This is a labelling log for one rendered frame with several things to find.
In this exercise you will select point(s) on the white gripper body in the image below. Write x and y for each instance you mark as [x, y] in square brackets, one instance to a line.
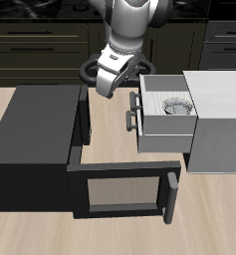
[106, 83]

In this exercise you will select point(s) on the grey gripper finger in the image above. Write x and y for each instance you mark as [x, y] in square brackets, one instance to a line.
[110, 96]

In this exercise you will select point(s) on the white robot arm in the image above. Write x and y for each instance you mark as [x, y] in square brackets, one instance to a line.
[129, 20]

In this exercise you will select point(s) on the white cabinet drawer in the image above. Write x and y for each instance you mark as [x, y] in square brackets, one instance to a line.
[169, 126]

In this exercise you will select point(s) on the grey patterned bowl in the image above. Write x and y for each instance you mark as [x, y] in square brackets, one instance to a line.
[177, 107]

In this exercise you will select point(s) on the dark kitchen cupboards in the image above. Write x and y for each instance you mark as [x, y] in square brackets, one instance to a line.
[40, 63]

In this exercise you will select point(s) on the black microwave oven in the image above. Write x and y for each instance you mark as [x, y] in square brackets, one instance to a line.
[33, 139]

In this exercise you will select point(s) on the black microwave door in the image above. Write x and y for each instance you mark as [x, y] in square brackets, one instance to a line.
[79, 192]

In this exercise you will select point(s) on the black kitchen countertop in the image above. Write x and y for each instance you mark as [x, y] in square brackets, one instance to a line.
[30, 8]

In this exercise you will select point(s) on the white grey cabinet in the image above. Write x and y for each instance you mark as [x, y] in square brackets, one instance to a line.
[219, 132]

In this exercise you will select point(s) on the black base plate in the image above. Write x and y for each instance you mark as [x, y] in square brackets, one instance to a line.
[86, 71]

